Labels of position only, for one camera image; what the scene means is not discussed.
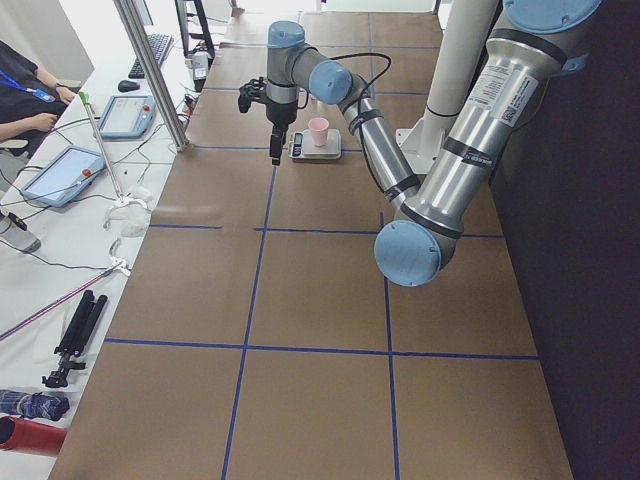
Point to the seated person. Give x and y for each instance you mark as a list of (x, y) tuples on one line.
[(32, 100)]

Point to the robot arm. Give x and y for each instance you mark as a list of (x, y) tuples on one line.
[(495, 55)]

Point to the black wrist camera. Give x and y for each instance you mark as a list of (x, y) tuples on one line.
[(254, 91)]

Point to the red cylinder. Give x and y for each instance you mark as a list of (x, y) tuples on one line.
[(30, 437)]

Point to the folded blue umbrella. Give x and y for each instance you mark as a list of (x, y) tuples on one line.
[(34, 405)]

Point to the silver digital kitchen scale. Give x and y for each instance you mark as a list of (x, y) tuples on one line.
[(301, 146)]

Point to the black tripod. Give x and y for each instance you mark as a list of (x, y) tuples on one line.
[(75, 339)]

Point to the pink plastic cup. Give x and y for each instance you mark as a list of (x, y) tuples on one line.
[(318, 128)]

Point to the green tipped reach stick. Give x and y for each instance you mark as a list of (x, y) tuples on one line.
[(84, 98)]

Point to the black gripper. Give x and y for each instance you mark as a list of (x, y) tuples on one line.
[(276, 114)]

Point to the far blue teach pendant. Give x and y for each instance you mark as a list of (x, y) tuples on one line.
[(127, 117)]

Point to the blue teach pendant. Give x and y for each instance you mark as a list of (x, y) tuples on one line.
[(127, 117), (64, 178)]

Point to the aluminium frame post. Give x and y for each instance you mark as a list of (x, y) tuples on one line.
[(134, 28)]

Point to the black computer mouse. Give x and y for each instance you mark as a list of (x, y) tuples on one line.
[(125, 86)]

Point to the white crumpled cloth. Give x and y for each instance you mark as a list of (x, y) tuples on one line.
[(131, 212)]

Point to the near blue teach pendant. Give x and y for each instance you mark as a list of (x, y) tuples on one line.
[(64, 178)]

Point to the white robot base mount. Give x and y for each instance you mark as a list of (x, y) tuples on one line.
[(465, 32)]

